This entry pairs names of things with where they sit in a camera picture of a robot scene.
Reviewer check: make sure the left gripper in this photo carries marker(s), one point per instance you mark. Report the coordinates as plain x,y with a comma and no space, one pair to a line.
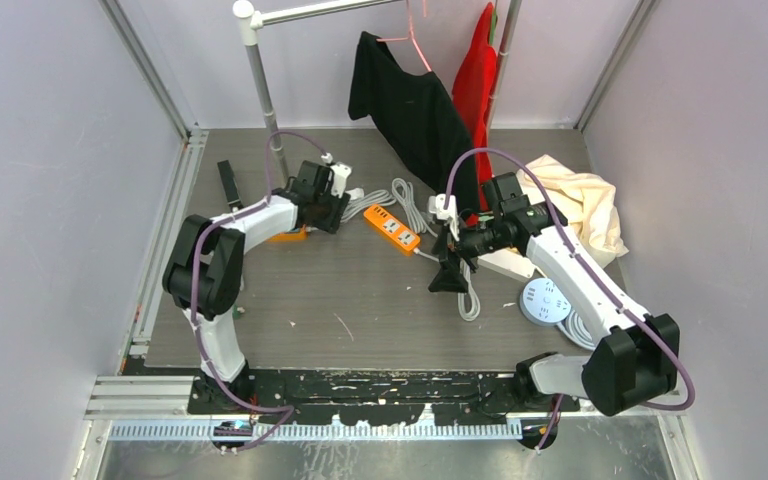
330,223

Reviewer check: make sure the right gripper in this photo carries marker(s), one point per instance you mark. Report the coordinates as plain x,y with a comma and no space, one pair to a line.
449,278

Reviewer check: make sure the white power strip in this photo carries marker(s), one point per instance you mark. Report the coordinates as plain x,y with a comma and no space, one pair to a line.
508,263

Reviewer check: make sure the orange power strip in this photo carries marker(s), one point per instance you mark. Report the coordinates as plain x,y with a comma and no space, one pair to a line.
404,239
295,235

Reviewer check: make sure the black power strip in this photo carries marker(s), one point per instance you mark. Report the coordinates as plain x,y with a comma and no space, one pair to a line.
229,186

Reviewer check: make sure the round blue socket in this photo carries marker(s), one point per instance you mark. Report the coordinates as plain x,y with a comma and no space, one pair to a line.
543,304

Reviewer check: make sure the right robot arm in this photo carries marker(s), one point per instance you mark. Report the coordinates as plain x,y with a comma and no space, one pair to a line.
636,353

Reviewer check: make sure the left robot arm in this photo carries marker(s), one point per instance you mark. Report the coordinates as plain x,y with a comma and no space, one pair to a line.
204,273

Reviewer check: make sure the black shirt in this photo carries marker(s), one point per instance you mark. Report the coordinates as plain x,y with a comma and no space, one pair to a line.
414,113

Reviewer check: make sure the cream cloth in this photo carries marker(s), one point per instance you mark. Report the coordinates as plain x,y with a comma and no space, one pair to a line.
585,199

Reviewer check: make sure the red garment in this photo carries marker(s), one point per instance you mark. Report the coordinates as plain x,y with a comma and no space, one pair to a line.
475,78

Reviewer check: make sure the pink hanger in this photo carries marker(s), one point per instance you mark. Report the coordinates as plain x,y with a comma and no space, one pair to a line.
410,37

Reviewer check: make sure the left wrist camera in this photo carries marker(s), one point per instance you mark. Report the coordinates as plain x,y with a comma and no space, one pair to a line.
340,174

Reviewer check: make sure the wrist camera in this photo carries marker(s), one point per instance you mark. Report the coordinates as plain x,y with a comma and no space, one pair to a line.
340,174
443,208

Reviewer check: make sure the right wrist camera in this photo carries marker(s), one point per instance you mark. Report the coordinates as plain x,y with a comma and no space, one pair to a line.
443,208

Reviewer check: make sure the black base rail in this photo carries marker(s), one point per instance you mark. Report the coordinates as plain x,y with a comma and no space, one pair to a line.
384,398

